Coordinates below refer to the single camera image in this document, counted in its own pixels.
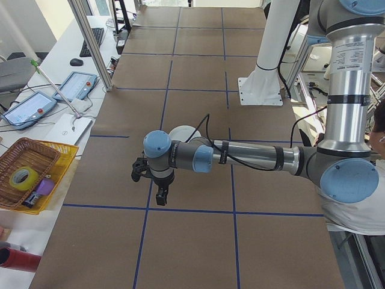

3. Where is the yellow plastic basket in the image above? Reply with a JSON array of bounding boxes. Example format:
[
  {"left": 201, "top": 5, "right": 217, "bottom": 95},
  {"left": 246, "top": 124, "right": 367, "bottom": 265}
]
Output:
[{"left": 0, "top": 138, "right": 80, "bottom": 216}]

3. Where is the grey office chair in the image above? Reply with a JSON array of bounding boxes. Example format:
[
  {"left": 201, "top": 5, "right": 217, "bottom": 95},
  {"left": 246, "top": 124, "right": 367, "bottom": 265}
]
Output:
[{"left": 0, "top": 56, "right": 36, "bottom": 95}]

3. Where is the white pedestal column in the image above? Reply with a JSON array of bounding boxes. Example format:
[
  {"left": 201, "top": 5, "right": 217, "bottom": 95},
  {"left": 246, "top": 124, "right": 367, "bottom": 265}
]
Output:
[{"left": 237, "top": 0, "right": 303, "bottom": 107}]

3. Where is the bright white round plate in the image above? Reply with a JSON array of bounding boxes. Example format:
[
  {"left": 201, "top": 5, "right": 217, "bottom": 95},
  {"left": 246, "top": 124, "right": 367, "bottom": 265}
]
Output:
[{"left": 170, "top": 125, "right": 202, "bottom": 143}]

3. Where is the aluminium table edge rail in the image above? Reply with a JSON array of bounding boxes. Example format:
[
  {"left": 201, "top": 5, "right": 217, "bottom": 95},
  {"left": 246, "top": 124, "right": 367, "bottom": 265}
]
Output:
[{"left": 329, "top": 230, "right": 385, "bottom": 289}]

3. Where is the aluminium profile post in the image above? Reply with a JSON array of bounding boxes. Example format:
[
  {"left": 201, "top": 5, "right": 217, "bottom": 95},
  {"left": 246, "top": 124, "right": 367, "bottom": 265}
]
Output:
[{"left": 67, "top": 0, "right": 114, "bottom": 92}]

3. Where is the blue-grey teach pendant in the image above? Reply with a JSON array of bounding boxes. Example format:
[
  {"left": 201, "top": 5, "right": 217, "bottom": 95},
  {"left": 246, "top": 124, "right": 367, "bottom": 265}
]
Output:
[
  {"left": 52, "top": 70, "right": 100, "bottom": 102},
  {"left": 0, "top": 90, "right": 58, "bottom": 131}
]

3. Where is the small black device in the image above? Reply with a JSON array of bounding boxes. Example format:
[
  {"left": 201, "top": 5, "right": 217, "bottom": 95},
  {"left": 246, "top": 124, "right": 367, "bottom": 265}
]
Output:
[{"left": 21, "top": 190, "right": 42, "bottom": 209}]

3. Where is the brown wicker basket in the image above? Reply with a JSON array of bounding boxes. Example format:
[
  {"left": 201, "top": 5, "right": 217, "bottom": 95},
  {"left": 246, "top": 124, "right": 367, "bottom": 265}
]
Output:
[{"left": 0, "top": 137, "right": 61, "bottom": 209}]

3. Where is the purple small box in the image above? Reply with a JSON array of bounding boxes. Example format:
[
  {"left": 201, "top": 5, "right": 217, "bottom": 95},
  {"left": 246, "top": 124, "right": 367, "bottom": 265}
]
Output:
[{"left": 35, "top": 178, "right": 56, "bottom": 197}]

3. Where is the black small box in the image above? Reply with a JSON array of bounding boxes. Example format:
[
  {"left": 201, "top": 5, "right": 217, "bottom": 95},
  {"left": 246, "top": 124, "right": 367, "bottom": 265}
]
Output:
[{"left": 115, "top": 29, "right": 131, "bottom": 55}]

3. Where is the yellow tape roll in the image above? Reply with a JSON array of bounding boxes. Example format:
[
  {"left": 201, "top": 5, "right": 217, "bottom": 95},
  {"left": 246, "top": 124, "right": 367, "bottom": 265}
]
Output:
[{"left": 8, "top": 166, "right": 40, "bottom": 192}]

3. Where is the black metal stand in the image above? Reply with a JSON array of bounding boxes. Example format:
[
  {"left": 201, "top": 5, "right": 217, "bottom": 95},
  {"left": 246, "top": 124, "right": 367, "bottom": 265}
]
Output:
[{"left": 112, "top": 0, "right": 143, "bottom": 34}]

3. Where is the red cylinder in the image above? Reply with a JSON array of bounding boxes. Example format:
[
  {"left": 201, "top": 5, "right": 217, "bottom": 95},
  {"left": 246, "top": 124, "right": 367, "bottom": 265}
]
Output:
[{"left": 0, "top": 246, "right": 42, "bottom": 273}]

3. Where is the white side desk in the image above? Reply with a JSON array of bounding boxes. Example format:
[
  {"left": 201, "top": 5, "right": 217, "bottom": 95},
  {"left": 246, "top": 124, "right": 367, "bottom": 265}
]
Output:
[{"left": 0, "top": 14, "right": 122, "bottom": 289}]

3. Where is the black keyboard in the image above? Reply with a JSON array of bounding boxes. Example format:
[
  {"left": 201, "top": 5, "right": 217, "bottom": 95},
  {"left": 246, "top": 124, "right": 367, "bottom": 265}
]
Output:
[{"left": 79, "top": 27, "right": 105, "bottom": 58}]

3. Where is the white closed laptop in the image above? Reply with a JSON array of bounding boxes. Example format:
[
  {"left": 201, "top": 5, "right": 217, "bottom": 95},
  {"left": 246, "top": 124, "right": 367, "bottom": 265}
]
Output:
[{"left": 44, "top": 113, "right": 94, "bottom": 158}]

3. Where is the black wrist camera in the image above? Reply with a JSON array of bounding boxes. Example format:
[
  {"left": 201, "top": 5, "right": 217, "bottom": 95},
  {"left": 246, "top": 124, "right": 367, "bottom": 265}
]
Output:
[{"left": 130, "top": 156, "right": 150, "bottom": 183}]

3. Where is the silver rod with green tip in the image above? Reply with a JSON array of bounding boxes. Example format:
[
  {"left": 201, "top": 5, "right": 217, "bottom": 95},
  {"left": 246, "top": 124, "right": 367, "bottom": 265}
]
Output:
[{"left": 29, "top": 59, "right": 82, "bottom": 117}]

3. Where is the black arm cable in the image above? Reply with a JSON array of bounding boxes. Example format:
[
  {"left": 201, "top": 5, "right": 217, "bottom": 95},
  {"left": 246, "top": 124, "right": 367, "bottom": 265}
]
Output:
[{"left": 183, "top": 113, "right": 329, "bottom": 172}]

